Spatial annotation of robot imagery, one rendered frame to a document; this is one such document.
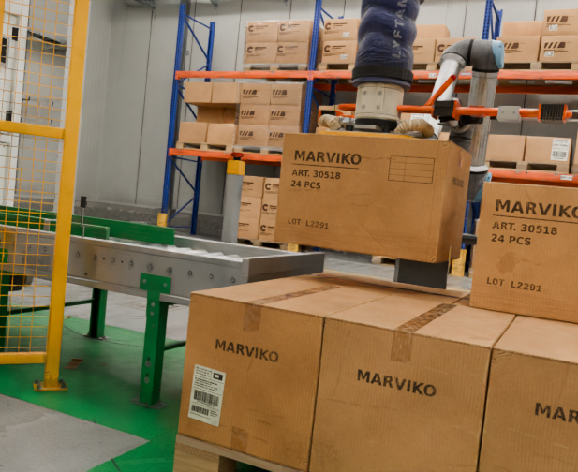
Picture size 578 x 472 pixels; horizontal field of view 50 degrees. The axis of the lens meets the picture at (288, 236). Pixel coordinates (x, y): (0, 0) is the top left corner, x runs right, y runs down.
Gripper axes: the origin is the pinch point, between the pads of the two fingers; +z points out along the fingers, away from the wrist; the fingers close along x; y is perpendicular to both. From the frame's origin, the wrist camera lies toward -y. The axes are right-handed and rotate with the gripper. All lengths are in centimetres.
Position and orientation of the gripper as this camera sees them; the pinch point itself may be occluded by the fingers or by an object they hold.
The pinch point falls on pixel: (453, 110)
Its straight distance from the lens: 229.4
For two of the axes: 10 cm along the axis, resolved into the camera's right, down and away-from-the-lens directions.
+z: -4.3, 0.1, -9.0
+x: 1.0, -9.9, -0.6
